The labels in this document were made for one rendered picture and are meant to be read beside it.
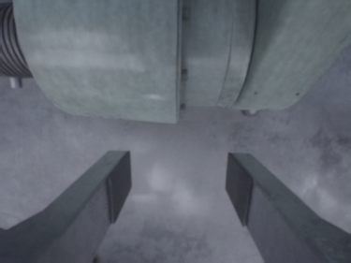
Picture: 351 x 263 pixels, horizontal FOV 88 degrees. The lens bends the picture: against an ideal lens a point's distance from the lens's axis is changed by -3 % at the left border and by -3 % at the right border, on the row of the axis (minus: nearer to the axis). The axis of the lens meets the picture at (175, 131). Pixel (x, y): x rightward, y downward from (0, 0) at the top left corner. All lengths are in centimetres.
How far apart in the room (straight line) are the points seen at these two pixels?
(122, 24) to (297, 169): 172
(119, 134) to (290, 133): 133
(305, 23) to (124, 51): 21
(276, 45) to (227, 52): 6
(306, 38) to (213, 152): 130
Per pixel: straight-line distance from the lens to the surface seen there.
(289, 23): 27
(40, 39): 32
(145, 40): 26
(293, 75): 33
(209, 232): 190
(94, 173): 19
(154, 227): 186
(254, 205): 18
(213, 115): 111
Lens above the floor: 140
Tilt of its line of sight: 77 degrees down
